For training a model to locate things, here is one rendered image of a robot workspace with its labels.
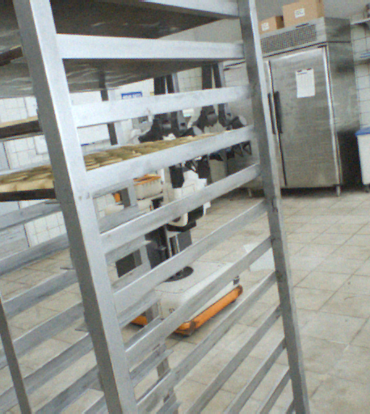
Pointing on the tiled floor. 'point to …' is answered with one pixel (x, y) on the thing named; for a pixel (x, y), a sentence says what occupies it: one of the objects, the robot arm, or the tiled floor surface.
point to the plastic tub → (261, 259)
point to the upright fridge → (305, 105)
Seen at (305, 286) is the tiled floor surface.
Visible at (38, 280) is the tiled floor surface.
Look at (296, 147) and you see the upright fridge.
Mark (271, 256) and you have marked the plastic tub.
